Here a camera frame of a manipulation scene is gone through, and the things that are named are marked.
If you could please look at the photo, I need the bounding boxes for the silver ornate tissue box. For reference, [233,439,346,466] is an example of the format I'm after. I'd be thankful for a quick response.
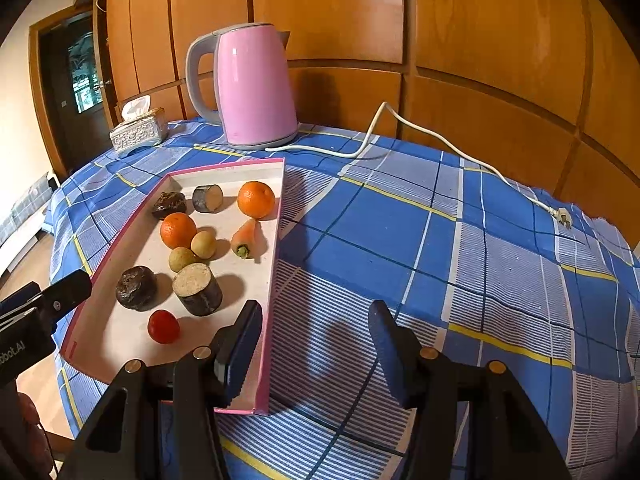
[109,107,167,153]

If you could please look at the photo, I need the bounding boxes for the white low furniture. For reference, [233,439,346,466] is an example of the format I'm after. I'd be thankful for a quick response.
[0,172,61,276]

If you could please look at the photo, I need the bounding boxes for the wooden panelled wardrobe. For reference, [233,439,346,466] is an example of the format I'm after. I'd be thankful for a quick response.
[92,0,640,241]

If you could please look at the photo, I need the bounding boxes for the dark wooden door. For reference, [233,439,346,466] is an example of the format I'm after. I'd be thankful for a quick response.
[29,7,118,176]

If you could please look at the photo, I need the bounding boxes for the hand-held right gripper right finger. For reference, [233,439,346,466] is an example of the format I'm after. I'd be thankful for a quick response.
[367,300,573,480]

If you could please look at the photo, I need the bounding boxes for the person's left hand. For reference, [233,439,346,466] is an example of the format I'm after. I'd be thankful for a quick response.
[12,392,53,476]

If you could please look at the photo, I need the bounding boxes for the pink electric kettle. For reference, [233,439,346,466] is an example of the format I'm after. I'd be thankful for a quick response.
[186,22,299,145]

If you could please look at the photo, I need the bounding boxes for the small yellow-green fruit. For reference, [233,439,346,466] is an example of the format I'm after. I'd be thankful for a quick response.
[168,246,198,273]
[191,230,218,261]

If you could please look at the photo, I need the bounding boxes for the red cherry tomato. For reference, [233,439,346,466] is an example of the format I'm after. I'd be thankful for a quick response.
[147,310,181,345]

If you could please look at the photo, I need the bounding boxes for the white tissue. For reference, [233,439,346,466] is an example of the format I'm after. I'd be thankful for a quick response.
[121,96,152,122]

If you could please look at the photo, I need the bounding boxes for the dark wrinkled passion fruit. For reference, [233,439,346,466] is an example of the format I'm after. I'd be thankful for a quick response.
[115,266,158,311]
[151,191,187,220]

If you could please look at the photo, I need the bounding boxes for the white power cord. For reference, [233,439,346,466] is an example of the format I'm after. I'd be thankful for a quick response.
[264,101,573,231]

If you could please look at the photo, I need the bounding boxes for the pink shallow tray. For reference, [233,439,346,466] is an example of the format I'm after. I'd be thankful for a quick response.
[61,157,286,417]

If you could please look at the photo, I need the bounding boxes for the small dark sugarcane piece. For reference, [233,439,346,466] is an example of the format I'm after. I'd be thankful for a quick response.
[192,185,224,213]

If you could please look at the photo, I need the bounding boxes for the orange mandarin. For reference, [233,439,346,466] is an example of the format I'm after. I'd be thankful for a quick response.
[160,212,198,251]
[236,181,277,220]

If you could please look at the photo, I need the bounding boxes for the grey kettle base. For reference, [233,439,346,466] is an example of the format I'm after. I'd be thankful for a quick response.
[227,127,300,151]

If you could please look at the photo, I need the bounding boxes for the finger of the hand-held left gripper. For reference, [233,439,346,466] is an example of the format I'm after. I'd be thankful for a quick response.
[0,281,42,317]
[41,270,94,327]

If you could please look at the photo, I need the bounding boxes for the large dark sugarcane piece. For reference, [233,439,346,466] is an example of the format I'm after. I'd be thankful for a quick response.
[172,262,224,317]

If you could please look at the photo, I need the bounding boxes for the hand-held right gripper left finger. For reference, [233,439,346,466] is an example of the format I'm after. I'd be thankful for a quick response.
[60,300,264,480]

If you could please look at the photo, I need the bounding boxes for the orange carrot piece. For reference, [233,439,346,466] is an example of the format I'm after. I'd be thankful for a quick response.
[230,218,263,261]

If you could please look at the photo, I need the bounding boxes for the blue plaid tablecloth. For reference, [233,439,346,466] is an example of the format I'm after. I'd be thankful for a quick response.
[47,120,640,480]

